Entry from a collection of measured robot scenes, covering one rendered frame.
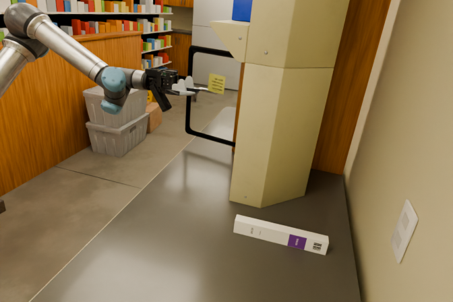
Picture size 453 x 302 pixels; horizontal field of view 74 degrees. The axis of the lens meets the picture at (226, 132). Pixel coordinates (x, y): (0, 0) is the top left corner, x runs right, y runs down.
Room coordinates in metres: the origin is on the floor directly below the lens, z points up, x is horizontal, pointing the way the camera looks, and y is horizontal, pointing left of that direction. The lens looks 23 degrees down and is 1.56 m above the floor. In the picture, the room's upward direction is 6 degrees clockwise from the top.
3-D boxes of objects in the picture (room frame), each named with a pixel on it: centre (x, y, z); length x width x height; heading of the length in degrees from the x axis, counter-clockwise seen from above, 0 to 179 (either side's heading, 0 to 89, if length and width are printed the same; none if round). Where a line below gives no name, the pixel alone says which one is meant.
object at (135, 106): (3.03, 1.17, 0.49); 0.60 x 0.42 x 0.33; 166
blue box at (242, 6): (1.13, -0.04, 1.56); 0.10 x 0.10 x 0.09; 76
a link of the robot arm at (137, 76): (1.16, 0.35, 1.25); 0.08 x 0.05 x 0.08; 165
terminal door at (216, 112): (1.24, 0.05, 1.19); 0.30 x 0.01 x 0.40; 67
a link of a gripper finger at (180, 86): (1.08, 0.18, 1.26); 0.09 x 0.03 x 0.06; 63
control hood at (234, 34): (1.04, -0.01, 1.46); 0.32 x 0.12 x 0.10; 166
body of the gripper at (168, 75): (1.14, 0.27, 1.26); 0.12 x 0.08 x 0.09; 75
